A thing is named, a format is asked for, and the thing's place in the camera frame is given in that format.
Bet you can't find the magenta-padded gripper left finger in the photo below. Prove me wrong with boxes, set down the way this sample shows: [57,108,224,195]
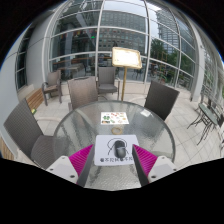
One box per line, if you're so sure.
[45,143,95,188]

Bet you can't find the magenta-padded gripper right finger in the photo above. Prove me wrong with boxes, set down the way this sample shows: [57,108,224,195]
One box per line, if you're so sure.
[131,143,179,186]

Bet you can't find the black computer mouse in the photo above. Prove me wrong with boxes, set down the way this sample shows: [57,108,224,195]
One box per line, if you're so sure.
[113,140,128,158]

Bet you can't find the white printed mouse pad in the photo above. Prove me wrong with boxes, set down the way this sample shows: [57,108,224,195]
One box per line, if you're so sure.
[93,134,140,167]

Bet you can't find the dark brown wicker chair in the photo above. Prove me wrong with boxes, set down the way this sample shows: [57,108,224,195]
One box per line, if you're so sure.
[143,80,181,122]
[3,97,56,169]

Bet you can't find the wooden slatted bench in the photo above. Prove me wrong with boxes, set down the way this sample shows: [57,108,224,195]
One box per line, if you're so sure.
[24,87,45,113]
[0,136,16,161]

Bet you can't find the beige tape roll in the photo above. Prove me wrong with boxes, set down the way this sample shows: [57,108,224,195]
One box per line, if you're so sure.
[111,125,125,135]

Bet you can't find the white sheet with colourful pictures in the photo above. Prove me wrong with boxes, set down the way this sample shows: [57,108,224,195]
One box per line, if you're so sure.
[100,111,130,126]

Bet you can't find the dark metal patio table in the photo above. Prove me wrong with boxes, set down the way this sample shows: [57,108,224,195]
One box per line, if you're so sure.
[186,94,224,148]

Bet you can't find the taupe wicker armchair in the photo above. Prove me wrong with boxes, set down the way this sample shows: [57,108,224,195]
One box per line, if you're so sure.
[41,69,63,107]

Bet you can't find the grey wicker chair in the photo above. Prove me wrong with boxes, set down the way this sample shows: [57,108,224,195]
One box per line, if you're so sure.
[96,66,121,101]

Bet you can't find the gold-framed sign stand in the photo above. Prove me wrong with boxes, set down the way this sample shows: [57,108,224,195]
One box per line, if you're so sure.
[111,46,143,102]

